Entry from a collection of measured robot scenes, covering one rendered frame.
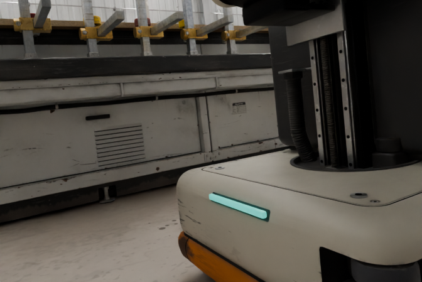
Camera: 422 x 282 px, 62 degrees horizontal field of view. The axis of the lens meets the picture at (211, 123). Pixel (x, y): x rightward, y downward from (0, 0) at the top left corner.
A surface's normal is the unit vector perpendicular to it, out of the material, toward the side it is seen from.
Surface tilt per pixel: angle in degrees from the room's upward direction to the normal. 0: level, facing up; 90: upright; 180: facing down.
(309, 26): 90
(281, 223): 73
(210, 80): 90
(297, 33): 90
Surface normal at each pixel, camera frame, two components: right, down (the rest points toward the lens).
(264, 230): -0.86, 0.12
